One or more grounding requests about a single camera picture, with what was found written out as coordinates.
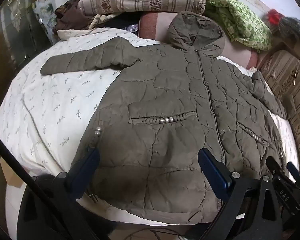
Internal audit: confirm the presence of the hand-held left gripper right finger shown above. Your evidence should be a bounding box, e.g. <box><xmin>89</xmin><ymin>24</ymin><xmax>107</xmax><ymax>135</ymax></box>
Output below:
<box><xmin>187</xmin><ymin>148</ymin><xmax>283</xmax><ymax>240</ymax></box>

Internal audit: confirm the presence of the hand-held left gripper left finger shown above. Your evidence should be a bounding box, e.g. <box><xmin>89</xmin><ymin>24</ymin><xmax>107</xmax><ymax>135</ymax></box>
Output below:
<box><xmin>17</xmin><ymin>149</ymin><xmax>111</xmax><ymax>240</ymax></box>

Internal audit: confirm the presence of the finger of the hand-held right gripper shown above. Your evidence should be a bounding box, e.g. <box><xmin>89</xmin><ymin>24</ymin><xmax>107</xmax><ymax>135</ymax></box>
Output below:
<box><xmin>266</xmin><ymin>156</ymin><xmax>287</xmax><ymax>182</ymax></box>
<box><xmin>287</xmin><ymin>162</ymin><xmax>300</xmax><ymax>184</ymax></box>

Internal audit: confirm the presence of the olive quilted hooded jacket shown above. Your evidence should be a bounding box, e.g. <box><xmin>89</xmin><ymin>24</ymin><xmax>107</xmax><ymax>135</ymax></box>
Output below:
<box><xmin>39</xmin><ymin>11</ymin><xmax>289</xmax><ymax>224</ymax></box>

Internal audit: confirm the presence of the white leaf-print blanket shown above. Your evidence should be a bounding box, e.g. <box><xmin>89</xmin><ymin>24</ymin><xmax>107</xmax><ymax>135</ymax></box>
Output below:
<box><xmin>0</xmin><ymin>27</ymin><xmax>300</xmax><ymax>228</ymax></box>

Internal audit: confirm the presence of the grey knitted cloth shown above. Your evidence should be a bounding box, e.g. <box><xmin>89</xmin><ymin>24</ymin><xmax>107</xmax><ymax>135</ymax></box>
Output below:
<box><xmin>277</xmin><ymin>16</ymin><xmax>300</xmax><ymax>40</ymax></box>

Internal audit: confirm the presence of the dark cloth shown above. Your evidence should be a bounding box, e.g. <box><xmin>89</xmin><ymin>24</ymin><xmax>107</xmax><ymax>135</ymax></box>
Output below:
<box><xmin>107</xmin><ymin>17</ymin><xmax>140</xmax><ymax>34</ymax></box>

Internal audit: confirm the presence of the dark wooden cabinet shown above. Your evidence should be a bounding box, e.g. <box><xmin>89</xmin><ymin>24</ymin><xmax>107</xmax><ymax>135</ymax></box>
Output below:
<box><xmin>0</xmin><ymin>0</ymin><xmax>53</xmax><ymax>80</ymax></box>

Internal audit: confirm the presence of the beige patterned cloth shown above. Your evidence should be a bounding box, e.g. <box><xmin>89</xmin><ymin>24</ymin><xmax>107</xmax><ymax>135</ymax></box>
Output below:
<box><xmin>87</xmin><ymin>14</ymin><xmax>118</xmax><ymax>30</ymax></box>

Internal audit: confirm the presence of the red fabric flower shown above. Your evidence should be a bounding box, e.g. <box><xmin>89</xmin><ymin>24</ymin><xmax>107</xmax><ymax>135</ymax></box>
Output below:
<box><xmin>267</xmin><ymin>9</ymin><xmax>281</xmax><ymax>25</ymax></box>

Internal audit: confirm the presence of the green patterned cloth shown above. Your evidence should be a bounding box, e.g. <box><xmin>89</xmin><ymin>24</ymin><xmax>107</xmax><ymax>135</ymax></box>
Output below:
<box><xmin>199</xmin><ymin>0</ymin><xmax>273</xmax><ymax>52</ymax></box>

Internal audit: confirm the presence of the brown garment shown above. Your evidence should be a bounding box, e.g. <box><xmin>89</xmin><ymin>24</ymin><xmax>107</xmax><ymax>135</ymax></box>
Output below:
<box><xmin>52</xmin><ymin>0</ymin><xmax>95</xmax><ymax>34</ymax></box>

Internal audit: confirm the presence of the pink blanket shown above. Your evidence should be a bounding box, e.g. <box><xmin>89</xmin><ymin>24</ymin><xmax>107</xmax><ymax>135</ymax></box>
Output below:
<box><xmin>139</xmin><ymin>12</ymin><xmax>259</xmax><ymax>69</ymax></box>

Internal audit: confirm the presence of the thick black cable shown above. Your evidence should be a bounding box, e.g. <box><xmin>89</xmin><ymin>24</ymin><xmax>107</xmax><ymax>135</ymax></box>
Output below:
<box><xmin>0</xmin><ymin>129</ymin><xmax>75</xmax><ymax>240</ymax></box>

